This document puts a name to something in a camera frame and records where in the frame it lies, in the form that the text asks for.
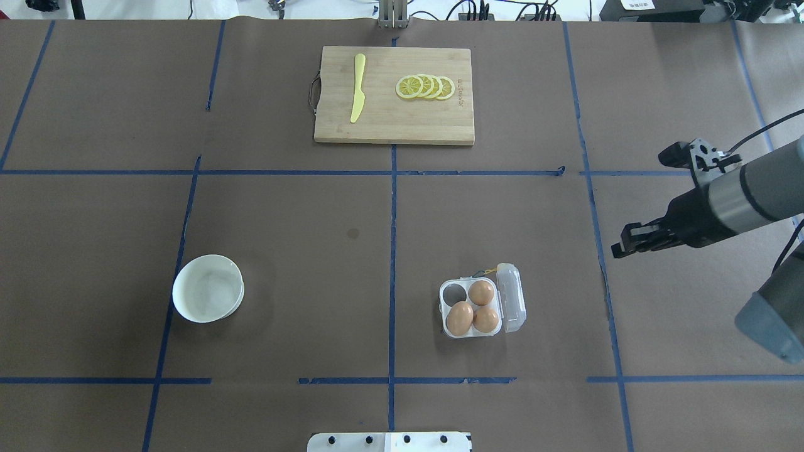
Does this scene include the brown egg rear slot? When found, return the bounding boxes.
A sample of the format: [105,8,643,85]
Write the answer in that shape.
[468,279,496,306]

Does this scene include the brown egg slot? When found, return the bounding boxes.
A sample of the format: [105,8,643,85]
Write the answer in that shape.
[468,279,496,306]
[472,305,500,334]

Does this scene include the bamboo cutting board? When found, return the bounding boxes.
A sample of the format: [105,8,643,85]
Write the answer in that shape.
[314,46,475,146]

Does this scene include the clear plastic egg box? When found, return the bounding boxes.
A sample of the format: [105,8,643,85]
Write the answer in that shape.
[438,263,528,340]

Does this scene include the yellow plastic knife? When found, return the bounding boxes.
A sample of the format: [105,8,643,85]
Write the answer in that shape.
[350,53,367,124]

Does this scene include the brown egg front slot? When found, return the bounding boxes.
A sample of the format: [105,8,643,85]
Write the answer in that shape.
[472,305,500,334]

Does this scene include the black wrist camera box side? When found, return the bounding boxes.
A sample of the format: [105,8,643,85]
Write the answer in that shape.
[658,138,743,184]

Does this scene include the brown egg from bowl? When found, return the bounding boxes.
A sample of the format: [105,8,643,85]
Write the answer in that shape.
[445,301,474,337]

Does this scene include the white round bowl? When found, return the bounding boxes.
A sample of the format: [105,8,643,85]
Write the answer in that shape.
[171,254,245,323]

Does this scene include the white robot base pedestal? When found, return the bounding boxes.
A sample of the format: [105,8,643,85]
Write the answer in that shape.
[307,431,473,451]

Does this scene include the black gripper box side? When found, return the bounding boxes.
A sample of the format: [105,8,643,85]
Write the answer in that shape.
[611,188,723,259]

